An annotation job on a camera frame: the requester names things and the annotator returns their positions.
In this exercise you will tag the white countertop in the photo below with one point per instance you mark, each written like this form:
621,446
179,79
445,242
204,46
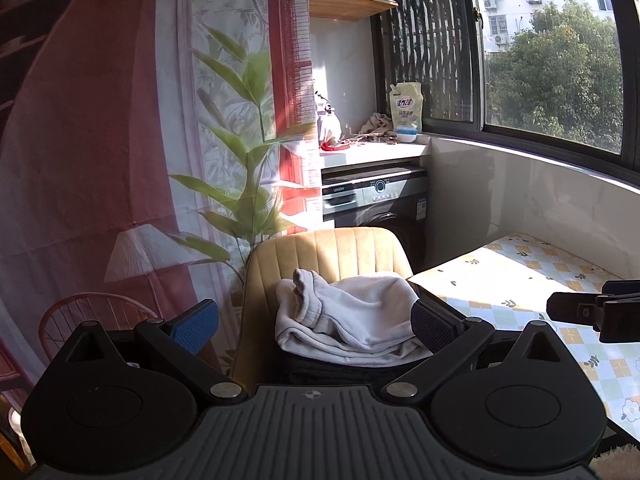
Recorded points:
380,152

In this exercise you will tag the beige upholstered chair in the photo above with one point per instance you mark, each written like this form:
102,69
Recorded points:
325,252

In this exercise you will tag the beige fluffy fabric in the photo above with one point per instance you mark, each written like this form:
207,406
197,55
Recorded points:
617,465

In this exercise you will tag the dark washing machine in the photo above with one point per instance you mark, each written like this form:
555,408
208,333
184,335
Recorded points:
370,195

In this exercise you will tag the white detergent pouch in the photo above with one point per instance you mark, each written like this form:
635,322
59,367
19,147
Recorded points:
406,105

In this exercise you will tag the dark framed window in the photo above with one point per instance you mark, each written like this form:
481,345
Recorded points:
550,85

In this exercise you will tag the floral checkered tablecloth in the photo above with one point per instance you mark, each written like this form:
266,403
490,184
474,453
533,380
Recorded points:
500,270

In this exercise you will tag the dark lattice window screen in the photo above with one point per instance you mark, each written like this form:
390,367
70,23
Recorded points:
425,35

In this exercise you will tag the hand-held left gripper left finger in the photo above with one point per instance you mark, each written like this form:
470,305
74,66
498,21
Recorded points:
195,325

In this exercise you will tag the crumpled beige rag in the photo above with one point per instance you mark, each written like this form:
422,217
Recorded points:
377,122

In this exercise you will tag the small red object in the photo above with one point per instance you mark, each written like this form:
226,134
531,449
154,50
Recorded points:
332,146

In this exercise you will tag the small white blue jar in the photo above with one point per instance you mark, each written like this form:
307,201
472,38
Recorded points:
406,136

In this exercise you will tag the pile of white clothes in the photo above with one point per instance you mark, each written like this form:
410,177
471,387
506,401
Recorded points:
360,310

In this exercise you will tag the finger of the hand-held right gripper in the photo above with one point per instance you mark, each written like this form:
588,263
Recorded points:
575,305

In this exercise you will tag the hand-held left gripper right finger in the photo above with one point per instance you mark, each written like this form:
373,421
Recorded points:
435,327

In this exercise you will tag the white bottle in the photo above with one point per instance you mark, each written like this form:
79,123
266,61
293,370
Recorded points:
330,127

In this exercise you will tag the printed wall tapestry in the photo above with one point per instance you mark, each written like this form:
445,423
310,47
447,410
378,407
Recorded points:
100,160

